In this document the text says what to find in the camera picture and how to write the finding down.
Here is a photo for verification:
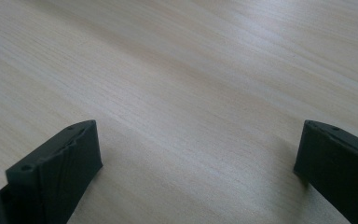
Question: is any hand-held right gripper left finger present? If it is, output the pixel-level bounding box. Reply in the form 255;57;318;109
0;119;103;224

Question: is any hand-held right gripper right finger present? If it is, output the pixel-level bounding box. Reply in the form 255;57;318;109
293;119;358;224

